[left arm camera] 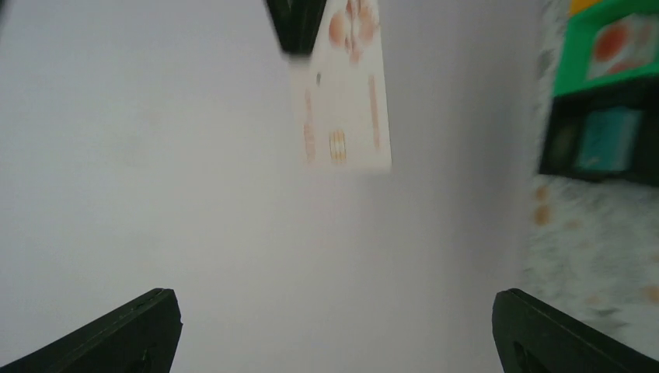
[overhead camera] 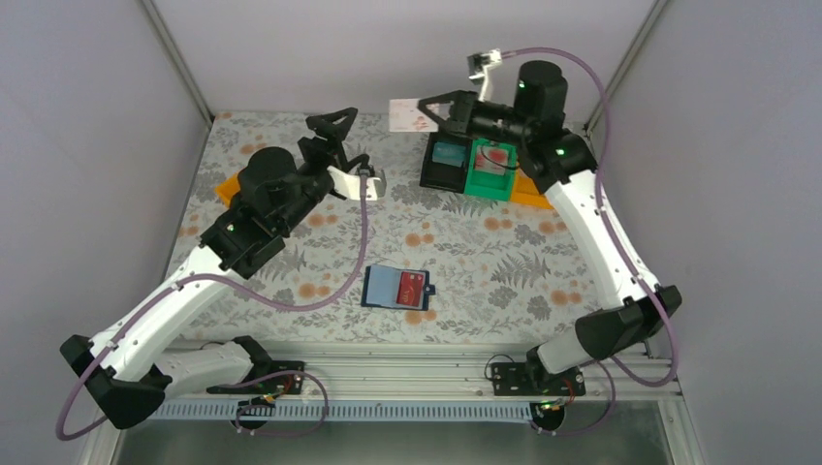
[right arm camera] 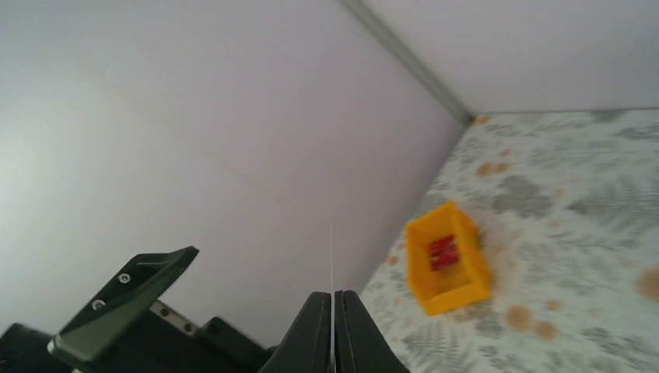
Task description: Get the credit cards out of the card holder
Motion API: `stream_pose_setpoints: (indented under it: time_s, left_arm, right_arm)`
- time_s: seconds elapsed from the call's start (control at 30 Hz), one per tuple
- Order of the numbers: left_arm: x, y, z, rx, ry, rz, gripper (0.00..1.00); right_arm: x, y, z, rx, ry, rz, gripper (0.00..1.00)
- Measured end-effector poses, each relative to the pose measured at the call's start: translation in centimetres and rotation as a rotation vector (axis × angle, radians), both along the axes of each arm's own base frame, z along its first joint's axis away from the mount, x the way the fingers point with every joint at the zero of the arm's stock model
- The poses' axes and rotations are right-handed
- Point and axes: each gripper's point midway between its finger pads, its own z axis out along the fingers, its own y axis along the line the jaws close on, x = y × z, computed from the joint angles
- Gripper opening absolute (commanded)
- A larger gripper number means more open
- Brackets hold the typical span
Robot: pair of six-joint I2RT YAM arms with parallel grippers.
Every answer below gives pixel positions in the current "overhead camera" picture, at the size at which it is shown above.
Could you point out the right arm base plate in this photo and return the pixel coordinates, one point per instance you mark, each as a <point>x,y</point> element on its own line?
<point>517,379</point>

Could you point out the orange bin right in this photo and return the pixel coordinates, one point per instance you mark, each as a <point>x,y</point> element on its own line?
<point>525,192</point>

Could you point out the aluminium mounting rail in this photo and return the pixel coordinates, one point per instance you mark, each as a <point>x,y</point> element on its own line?
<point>449,372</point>

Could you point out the white floral card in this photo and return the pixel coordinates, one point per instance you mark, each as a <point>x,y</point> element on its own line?
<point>405,117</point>

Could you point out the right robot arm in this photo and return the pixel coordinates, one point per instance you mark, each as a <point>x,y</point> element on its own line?
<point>633,304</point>

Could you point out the orange bin left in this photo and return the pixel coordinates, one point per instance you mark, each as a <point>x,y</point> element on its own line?
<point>226,190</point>

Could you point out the white red card stack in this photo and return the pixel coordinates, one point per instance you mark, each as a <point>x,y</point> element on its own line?
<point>494,160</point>

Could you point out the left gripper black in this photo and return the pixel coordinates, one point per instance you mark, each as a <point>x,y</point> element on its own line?
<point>318,147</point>

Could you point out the green bin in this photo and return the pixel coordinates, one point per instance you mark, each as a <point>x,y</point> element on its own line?
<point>489,186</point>

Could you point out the floral table mat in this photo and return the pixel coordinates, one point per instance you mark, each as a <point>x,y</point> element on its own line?
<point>503,272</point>

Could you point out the blue leather card holder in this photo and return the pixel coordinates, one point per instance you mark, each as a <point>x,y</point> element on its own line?
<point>381,286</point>

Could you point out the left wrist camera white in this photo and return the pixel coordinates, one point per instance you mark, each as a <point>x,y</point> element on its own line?
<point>364,184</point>

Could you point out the orange bin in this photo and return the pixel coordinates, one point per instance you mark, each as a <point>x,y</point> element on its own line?
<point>226,190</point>
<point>525,192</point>

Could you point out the black bin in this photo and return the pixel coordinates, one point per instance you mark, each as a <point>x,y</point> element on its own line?
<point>442,177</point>

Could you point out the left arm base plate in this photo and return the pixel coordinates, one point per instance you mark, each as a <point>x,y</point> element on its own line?
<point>273,378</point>

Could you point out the teal card stack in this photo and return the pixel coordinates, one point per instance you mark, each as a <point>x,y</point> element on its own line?
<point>449,154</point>

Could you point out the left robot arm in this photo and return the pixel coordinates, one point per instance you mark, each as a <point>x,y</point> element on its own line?
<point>127,368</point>

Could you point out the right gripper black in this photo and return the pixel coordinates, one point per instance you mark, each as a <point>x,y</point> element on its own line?
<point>462,111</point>

